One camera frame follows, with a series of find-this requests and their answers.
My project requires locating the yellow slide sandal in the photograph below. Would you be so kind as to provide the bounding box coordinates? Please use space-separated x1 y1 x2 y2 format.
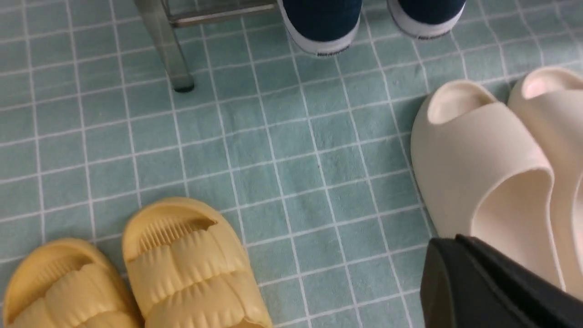
122 197 273 328
3 237 144 328

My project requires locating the right yellow slide sandal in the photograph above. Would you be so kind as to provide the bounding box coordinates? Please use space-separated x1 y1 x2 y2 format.
122 197 273 328

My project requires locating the metal shoe rack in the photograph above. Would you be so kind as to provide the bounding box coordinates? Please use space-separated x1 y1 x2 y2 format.
134 0 278 93

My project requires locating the green checkered floor mat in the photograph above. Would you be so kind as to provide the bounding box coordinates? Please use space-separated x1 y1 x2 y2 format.
0 0 582 328

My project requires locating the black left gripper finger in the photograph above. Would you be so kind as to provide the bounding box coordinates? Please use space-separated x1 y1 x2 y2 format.
420 235 583 328

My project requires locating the left yellow slide sandal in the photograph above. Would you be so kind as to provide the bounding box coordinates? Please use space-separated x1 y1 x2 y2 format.
3 237 144 328

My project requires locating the navy slip-on shoe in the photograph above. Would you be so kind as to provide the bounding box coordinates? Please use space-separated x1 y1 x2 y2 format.
387 0 466 40
277 0 363 57

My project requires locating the cream foam slide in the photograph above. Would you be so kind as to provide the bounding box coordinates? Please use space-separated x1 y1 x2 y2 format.
508 67 583 299
410 80 566 290

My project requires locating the right cream foam slide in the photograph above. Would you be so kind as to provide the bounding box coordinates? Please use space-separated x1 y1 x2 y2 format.
508 67 583 299

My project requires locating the left cream foam slide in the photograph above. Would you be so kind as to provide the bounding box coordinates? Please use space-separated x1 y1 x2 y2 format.
410 80 566 290

